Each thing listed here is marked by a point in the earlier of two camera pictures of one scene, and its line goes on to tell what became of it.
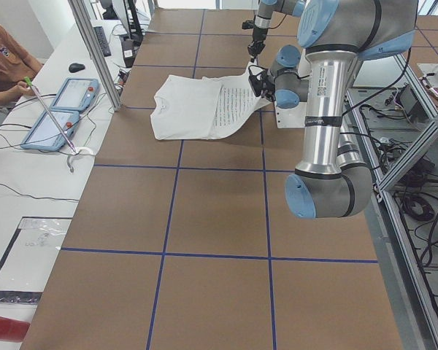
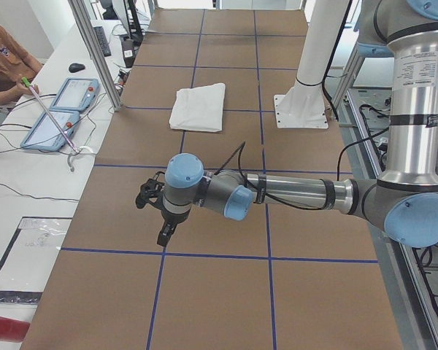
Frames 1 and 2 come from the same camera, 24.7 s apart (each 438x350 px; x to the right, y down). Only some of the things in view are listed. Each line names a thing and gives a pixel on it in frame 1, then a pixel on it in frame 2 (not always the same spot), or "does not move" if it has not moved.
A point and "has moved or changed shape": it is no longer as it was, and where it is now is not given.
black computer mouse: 76,67 does not move
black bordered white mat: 24,267 does not move
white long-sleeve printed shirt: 187,108 has moved or changed shape
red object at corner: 4,329 does not move
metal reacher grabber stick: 74,151 does not move
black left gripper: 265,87 to 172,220
